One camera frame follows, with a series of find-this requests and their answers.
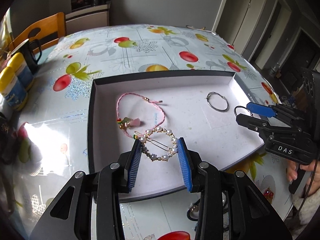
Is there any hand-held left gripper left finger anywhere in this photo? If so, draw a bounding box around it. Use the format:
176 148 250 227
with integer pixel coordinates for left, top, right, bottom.
29 137 143 240

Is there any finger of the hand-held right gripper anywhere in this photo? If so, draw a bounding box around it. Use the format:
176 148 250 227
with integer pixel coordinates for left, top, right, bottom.
246 102 306 123
235 113 304 137

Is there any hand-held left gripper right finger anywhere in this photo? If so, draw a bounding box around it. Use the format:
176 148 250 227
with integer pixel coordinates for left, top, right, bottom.
176 137 293 240

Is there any silver hoop earring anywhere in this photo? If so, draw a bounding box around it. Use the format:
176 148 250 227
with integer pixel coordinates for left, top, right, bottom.
206 92 229 112
234 105 253 117

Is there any round pearl hair clip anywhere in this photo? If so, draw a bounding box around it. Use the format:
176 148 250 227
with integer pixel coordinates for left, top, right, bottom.
134 127 178 162

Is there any black box tray white inside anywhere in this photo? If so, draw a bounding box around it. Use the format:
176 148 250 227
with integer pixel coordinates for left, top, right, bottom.
87 70 266 203

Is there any person's right forearm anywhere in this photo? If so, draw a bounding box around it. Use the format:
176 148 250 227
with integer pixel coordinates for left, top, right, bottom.
291 172 320 233

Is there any person's right hand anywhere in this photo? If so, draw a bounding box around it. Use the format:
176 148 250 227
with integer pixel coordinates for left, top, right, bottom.
286 155 320 182

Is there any white door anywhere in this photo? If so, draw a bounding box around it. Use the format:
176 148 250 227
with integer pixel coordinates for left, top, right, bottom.
212 0 272 53

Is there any fruit printed tablecloth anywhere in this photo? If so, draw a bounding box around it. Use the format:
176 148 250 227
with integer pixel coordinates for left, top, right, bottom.
0 24 303 240

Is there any dark cloth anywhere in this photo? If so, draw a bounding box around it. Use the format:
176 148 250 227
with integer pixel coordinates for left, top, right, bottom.
0 116 18 165

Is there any yellow lid bottle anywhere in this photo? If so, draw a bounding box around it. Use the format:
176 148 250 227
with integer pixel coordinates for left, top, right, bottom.
7 52 35 91
0 66 28 111

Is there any grey cabinet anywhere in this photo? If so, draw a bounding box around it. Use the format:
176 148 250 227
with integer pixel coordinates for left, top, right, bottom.
65 5 110 35

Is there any black mug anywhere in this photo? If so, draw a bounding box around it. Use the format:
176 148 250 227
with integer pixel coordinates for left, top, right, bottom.
9 39 42 75

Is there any wooden chair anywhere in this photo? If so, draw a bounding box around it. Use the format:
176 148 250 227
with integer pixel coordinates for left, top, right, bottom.
9 12 67 55

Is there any pink cord bracelet with tassel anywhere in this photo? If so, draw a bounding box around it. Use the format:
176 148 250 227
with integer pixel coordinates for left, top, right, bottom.
116 93 166 139

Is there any thin black cable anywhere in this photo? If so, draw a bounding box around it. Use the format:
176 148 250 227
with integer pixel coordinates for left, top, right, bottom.
296 152 320 214

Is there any black hair tie with pearl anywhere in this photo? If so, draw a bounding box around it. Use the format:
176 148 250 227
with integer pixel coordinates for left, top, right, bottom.
186 189 233 230

